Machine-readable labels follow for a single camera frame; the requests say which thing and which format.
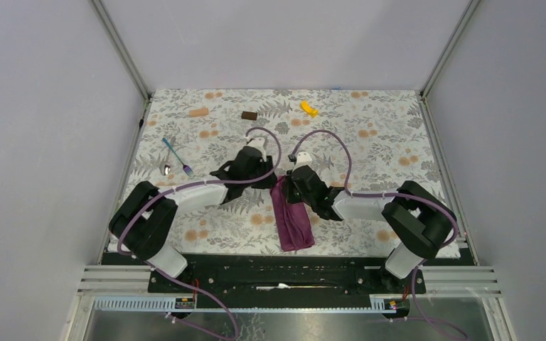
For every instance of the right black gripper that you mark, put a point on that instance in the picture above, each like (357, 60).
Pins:
(290, 182)

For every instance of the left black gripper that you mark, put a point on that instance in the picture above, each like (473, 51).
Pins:
(265, 183)

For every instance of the purple cloth napkin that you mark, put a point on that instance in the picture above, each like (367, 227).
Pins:
(292, 220)

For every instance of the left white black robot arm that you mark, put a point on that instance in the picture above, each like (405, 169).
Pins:
(143, 221)

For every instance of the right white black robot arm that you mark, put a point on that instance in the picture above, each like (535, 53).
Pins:
(422, 223)

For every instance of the brown toy block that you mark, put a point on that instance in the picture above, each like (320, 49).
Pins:
(252, 116)

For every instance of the orange toy block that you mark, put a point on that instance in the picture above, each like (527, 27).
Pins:
(201, 112)

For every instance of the floral patterned table mat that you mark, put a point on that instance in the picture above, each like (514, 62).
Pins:
(383, 130)

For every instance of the yellow toy piece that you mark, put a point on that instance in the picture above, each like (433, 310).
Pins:
(308, 109)

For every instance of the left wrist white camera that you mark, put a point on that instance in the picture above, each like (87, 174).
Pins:
(259, 143)

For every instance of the wrist white camera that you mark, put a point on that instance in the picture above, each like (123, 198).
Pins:
(259, 143)
(301, 159)

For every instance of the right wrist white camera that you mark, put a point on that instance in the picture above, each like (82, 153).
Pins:
(301, 159)

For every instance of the right aluminium frame post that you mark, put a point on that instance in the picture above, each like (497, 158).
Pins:
(448, 49)

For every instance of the aluminium frame post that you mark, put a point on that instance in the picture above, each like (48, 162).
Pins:
(120, 48)
(448, 49)

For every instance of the left aluminium frame post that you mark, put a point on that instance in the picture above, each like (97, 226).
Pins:
(120, 48)

